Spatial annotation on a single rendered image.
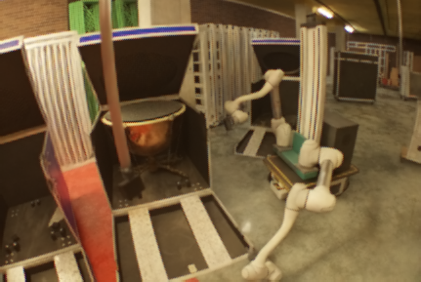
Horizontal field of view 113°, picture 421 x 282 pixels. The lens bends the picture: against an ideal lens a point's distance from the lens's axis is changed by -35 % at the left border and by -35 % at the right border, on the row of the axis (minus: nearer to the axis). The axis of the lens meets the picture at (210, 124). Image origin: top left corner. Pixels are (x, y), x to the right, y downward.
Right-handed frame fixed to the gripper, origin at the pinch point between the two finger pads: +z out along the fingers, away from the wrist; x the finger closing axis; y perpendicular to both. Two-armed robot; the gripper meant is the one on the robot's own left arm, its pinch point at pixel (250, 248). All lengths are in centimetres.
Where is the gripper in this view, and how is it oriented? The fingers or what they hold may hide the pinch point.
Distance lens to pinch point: 178.1
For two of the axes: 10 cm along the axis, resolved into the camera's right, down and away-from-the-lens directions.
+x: -9.2, 1.7, -3.4
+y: -1.0, -9.8, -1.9
